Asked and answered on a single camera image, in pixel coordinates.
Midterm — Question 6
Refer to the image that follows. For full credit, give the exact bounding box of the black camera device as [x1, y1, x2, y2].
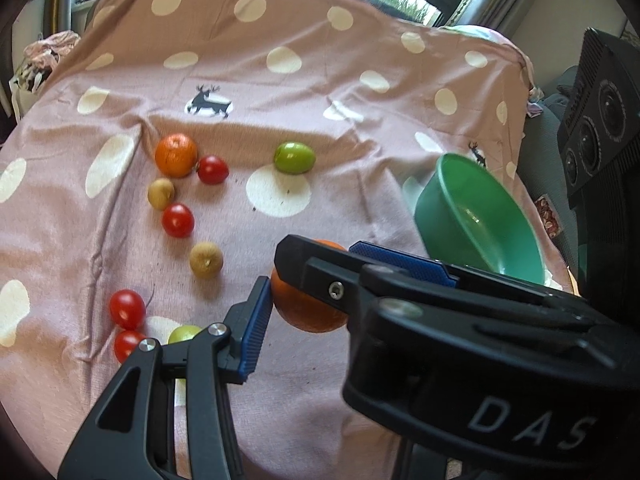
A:
[558, 28, 639, 208]

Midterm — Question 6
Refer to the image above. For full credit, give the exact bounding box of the red cherry tomato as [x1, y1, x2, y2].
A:
[162, 203, 195, 238]
[108, 289, 145, 330]
[114, 330, 145, 363]
[196, 155, 229, 185]

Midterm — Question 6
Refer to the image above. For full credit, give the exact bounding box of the large orange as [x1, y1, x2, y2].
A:
[154, 133, 198, 179]

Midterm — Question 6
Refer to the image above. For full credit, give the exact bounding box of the brown longan lower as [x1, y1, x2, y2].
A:
[189, 242, 224, 278]

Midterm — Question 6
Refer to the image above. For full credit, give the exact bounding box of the green plastic bowl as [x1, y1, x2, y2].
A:
[413, 153, 544, 284]

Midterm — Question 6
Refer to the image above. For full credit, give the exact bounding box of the red snack packet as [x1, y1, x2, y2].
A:
[535, 194, 563, 240]

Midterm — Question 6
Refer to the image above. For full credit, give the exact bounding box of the brown longan upper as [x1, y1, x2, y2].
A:
[146, 178, 176, 211]

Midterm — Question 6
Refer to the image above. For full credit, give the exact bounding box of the small green fruit bottom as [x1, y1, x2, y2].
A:
[168, 325, 202, 344]

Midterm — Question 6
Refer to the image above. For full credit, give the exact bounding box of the grey sofa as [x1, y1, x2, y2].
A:
[518, 65, 578, 275]

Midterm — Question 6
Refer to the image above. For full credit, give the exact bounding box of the pile of clothes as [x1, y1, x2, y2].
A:
[9, 30, 80, 122]

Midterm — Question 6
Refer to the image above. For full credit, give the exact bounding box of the red cherry tomato bottom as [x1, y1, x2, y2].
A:
[114, 330, 145, 363]

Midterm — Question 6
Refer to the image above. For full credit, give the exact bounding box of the brown longan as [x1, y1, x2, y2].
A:
[146, 178, 176, 211]
[189, 242, 224, 278]

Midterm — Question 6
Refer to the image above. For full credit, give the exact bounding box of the green fruit on cloth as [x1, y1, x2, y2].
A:
[273, 142, 316, 174]

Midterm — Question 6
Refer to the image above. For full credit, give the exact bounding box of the pink polka dot cloth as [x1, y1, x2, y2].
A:
[1, 0, 570, 472]

